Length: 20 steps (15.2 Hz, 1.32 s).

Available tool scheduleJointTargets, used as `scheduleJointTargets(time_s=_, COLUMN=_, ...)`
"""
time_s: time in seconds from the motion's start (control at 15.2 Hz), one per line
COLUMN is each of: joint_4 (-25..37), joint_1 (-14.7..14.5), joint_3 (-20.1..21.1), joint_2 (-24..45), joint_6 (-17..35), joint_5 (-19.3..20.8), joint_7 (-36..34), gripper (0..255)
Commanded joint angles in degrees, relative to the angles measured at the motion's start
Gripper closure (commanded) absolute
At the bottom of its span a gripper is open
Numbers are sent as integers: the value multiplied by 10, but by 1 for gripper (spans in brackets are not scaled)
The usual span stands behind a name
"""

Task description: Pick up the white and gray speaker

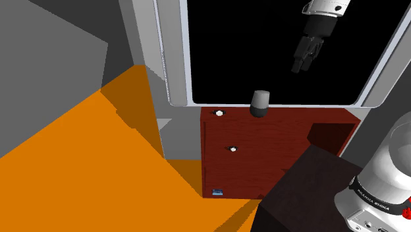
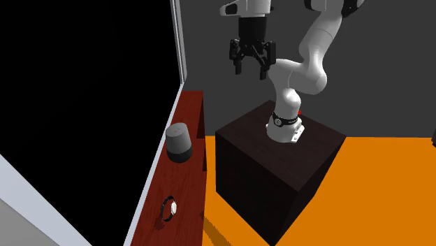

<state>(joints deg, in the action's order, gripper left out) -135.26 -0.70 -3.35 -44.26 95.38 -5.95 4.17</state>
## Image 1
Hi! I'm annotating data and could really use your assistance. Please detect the dark robot stand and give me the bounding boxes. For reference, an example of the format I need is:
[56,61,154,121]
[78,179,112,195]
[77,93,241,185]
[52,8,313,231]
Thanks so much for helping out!
[250,143,364,232]

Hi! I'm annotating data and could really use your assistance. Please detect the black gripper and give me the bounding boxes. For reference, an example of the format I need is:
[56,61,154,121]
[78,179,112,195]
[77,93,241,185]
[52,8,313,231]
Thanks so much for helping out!
[290,14,339,74]

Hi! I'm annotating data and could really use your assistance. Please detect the grey cylindrical smart speaker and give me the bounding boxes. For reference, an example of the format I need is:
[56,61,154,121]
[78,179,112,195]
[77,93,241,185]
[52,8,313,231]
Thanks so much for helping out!
[249,90,271,119]

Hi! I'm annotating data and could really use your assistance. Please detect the red-brown wooden cabinet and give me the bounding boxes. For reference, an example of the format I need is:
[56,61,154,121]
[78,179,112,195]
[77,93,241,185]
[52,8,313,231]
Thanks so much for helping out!
[200,106,362,200]

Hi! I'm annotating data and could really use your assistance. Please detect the white-framed dark window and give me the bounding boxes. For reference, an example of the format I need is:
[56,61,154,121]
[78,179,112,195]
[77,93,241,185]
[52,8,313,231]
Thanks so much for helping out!
[152,0,411,109]

